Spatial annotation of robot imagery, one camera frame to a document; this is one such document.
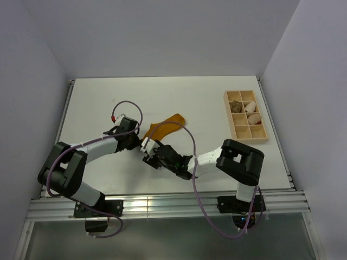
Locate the mustard striped sock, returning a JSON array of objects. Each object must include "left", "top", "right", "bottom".
[{"left": 142, "top": 113, "right": 185, "bottom": 141}]

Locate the brown sock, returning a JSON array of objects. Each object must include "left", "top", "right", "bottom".
[{"left": 230, "top": 100, "right": 242, "bottom": 113}]

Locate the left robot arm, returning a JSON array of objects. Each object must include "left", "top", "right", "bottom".
[{"left": 37, "top": 116, "right": 140, "bottom": 217}]

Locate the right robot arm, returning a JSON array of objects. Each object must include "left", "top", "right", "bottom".
[{"left": 140, "top": 138, "right": 265, "bottom": 211}]

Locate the wooden compartment box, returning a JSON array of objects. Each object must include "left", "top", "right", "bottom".
[{"left": 224, "top": 90, "right": 268, "bottom": 145}]

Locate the lower rolled cream sock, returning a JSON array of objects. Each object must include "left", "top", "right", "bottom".
[{"left": 247, "top": 113, "right": 262, "bottom": 125}]

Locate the rolled cream sock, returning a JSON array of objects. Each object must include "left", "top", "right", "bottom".
[
  {"left": 247, "top": 113, "right": 262, "bottom": 125},
  {"left": 244, "top": 101, "right": 257, "bottom": 113}
]

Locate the upper rolled cream sock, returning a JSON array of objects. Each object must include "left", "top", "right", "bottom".
[{"left": 244, "top": 101, "right": 257, "bottom": 113}]

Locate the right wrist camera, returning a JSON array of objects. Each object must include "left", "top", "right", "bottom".
[{"left": 140, "top": 137, "right": 159, "bottom": 157}]

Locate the aluminium frame rail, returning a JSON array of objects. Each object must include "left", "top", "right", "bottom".
[{"left": 25, "top": 190, "right": 310, "bottom": 222}]

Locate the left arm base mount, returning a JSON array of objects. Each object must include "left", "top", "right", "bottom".
[{"left": 73, "top": 200, "right": 124, "bottom": 238}]

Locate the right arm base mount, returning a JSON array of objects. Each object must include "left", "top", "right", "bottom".
[{"left": 217, "top": 195, "right": 266, "bottom": 229}]

